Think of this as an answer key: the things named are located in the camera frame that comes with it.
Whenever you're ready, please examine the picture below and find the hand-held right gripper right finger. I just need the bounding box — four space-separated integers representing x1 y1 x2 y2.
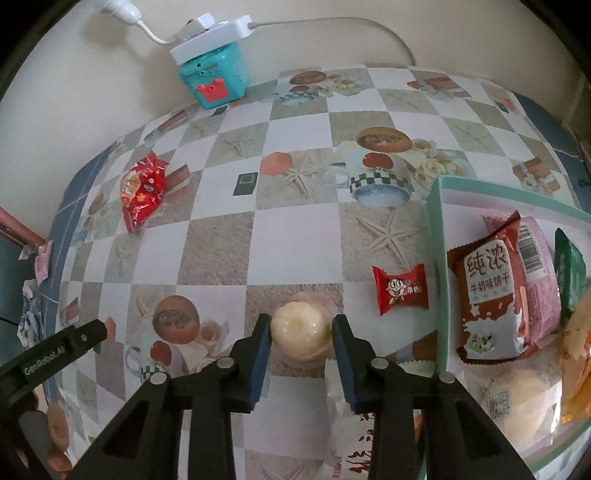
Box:
331 313 533 480

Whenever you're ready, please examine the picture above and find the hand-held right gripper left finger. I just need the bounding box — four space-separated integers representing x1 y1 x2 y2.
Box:
67 313 274 480

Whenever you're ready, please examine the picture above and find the round white pastry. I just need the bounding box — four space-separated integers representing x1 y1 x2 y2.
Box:
269 292 337 368

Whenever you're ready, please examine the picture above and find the cream packet with orange flower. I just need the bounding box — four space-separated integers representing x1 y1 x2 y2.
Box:
323 357 426 480

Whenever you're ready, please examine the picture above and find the teal-rimmed white tray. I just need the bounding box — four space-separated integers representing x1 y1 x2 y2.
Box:
427 174 591 480

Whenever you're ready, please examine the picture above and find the red and white biscuit packet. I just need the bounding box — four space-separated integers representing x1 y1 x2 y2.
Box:
447 210 530 366

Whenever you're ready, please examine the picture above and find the clear-wrapped round rice cake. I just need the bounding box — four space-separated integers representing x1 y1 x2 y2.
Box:
466 364 562 456

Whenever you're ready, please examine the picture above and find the orange clear bread packet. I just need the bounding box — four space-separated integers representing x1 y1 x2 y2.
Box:
556 305 591 425

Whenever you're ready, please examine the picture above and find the dark green snack packet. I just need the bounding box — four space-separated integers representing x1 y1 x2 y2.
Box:
554 228 591 324

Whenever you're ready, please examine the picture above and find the person's left hand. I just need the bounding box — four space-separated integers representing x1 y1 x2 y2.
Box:
46 450 73 474

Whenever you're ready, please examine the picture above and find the crumpled white paper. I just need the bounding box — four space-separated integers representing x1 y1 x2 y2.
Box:
16 279 40 345

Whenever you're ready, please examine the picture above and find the small red candy packet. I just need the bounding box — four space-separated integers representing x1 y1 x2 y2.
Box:
372 263 430 317

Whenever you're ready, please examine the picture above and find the pink wrapper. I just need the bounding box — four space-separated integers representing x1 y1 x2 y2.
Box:
34 240 54 283

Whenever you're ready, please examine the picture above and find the checkered printed tablecloth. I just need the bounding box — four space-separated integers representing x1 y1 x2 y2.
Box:
28 65 591 480

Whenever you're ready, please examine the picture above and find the red patterned snack packet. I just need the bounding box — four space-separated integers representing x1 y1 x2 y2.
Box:
120 150 171 234

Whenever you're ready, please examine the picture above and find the pink snack packet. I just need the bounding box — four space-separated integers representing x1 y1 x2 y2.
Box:
480 210 564 348

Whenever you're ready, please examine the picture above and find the teal box with red crab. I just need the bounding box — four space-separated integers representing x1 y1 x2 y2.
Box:
179 41 250 110

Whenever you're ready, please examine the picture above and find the white power strip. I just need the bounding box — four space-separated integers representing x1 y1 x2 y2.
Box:
170 14 254 64

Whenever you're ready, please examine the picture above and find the white power cable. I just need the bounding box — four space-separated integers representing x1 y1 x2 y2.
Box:
247 17 417 68

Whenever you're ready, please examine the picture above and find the white plug with cable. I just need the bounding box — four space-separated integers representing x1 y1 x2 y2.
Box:
95 0 186 46

